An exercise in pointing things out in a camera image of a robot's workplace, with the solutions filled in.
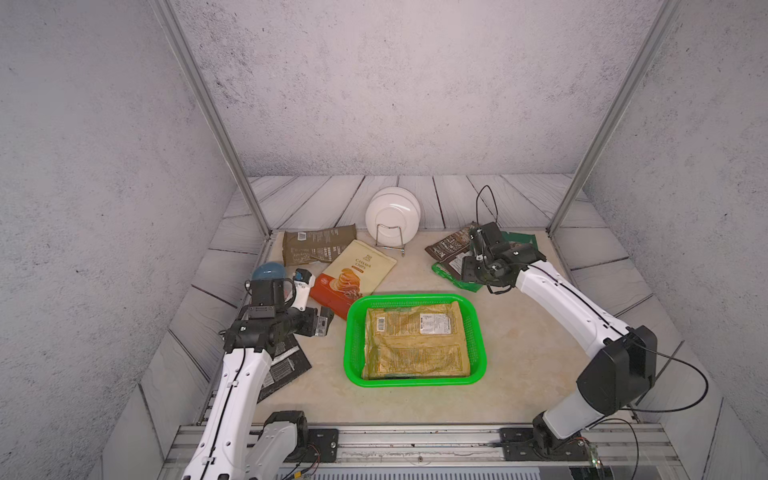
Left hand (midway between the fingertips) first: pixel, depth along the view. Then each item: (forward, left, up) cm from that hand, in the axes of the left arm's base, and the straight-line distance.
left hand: (319, 309), depth 77 cm
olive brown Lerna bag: (+38, +8, -17) cm, 42 cm away
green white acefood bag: (+18, -46, -17) cm, 52 cm away
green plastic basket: (-1, -7, -14) cm, 16 cm away
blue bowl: (+25, +24, -15) cm, 38 cm away
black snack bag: (-6, +11, -18) cm, 22 cm away
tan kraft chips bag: (-2, -29, -14) cm, 32 cm away
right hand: (+10, -41, +1) cm, 42 cm away
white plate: (+40, -20, -5) cm, 45 cm away
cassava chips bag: (+26, -6, -17) cm, 32 cm away
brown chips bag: (+33, -41, -16) cm, 55 cm away
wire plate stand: (+36, -19, -17) cm, 44 cm away
